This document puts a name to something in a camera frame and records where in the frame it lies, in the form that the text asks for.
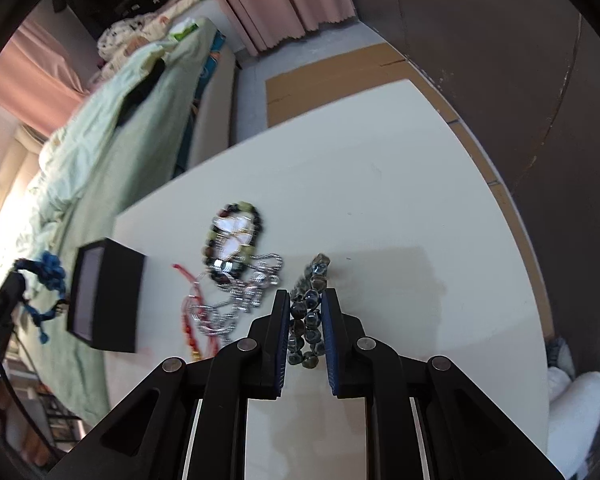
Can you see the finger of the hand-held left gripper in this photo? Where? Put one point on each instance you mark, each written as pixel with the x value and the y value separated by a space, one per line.
pixel 7 297

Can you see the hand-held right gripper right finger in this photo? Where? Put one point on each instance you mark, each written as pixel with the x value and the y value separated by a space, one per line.
pixel 331 345

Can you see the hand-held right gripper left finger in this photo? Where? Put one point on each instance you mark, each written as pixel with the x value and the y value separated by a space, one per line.
pixel 279 345

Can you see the black jewelry box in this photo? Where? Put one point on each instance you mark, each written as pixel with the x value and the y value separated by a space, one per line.
pixel 120 300

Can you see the white butterfly pendant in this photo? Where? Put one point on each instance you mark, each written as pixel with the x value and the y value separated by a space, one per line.
pixel 232 235

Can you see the person's left hand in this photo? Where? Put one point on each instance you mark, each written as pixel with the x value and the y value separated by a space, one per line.
pixel 30 445

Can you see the beige headboard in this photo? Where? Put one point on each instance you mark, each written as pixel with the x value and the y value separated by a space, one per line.
pixel 5 180

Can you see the green bed sheet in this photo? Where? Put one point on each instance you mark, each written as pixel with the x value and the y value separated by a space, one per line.
pixel 105 170

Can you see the light green duvet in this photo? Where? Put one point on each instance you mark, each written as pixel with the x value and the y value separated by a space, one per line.
pixel 90 110

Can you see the pink bedside curtain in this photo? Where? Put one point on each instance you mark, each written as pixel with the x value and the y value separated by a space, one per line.
pixel 35 85

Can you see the black cloth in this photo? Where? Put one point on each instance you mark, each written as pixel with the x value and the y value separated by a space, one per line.
pixel 140 95

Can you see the beige bed base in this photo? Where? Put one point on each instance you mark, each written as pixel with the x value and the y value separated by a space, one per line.
pixel 215 100

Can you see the brown cardboard sheet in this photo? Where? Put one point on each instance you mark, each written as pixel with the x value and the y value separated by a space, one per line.
pixel 325 85

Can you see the blue printed mattress cover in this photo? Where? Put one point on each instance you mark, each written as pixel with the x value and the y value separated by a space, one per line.
pixel 200 95

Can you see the spotted white blanket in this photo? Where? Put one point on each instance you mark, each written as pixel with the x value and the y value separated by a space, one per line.
pixel 117 35

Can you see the green tissue packet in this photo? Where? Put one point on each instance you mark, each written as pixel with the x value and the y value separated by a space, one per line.
pixel 185 32

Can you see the cartoon bear print quilt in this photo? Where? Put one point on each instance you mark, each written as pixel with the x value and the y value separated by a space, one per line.
pixel 180 7

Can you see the pink window curtain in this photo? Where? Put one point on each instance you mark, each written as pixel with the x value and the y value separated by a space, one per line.
pixel 280 0

